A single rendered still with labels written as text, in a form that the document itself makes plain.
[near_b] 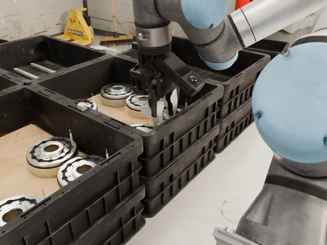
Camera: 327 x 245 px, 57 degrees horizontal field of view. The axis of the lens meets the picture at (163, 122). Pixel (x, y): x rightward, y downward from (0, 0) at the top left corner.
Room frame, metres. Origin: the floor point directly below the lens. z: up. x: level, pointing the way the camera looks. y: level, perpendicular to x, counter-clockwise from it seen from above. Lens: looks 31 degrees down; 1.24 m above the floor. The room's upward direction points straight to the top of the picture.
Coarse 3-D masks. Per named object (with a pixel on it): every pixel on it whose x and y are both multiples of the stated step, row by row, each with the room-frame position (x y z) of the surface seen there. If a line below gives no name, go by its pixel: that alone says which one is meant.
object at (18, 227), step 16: (0, 96) 0.64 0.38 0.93; (48, 96) 0.64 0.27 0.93; (80, 112) 0.56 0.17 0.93; (112, 128) 0.49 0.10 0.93; (128, 144) 0.44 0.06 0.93; (112, 160) 0.39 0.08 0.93; (128, 160) 0.42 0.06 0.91; (80, 176) 0.35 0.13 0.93; (96, 176) 0.36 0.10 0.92; (64, 192) 0.32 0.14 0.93; (80, 192) 0.34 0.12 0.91; (32, 208) 0.29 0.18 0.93; (48, 208) 0.30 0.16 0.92; (16, 224) 0.26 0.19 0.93; (32, 224) 0.28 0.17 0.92; (0, 240) 0.24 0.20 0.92; (16, 240) 0.26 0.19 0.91
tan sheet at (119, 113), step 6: (96, 96) 0.84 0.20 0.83; (96, 102) 0.80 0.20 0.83; (102, 108) 0.76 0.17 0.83; (108, 108) 0.76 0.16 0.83; (114, 108) 0.76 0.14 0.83; (120, 108) 0.76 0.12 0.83; (108, 114) 0.73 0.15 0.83; (114, 114) 0.73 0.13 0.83; (120, 114) 0.73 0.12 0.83; (126, 114) 0.73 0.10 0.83; (120, 120) 0.70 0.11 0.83; (126, 120) 0.70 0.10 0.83; (132, 120) 0.70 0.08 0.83; (138, 120) 0.70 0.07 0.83; (144, 120) 0.70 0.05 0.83; (150, 120) 0.70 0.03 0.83
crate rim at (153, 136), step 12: (96, 60) 0.88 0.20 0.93; (132, 60) 0.88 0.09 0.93; (60, 72) 0.78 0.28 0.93; (72, 72) 0.80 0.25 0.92; (36, 84) 0.70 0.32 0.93; (204, 84) 0.72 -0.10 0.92; (216, 84) 0.70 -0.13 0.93; (60, 96) 0.63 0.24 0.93; (204, 96) 0.63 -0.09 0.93; (216, 96) 0.65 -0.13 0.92; (192, 108) 0.57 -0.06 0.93; (204, 108) 0.61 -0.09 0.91; (108, 120) 0.52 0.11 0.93; (168, 120) 0.53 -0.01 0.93; (180, 120) 0.54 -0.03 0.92; (144, 132) 0.48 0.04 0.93; (156, 132) 0.48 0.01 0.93; (168, 132) 0.51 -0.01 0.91; (144, 144) 0.47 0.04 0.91
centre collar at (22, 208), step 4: (16, 204) 0.36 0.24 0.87; (20, 204) 0.36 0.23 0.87; (8, 208) 0.35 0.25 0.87; (12, 208) 0.35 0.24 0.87; (16, 208) 0.35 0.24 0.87; (20, 208) 0.35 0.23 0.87; (24, 208) 0.35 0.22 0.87; (0, 212) 0.34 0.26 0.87; (4, 212) 0.34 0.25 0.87; (8, 212) 0.35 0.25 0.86; (0, 216) 0.33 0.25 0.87; (4, 216) 0.34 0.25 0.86; (0, 220) 0.33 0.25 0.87; (0, 224) 0.32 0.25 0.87; (4, 224) 0.32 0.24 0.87
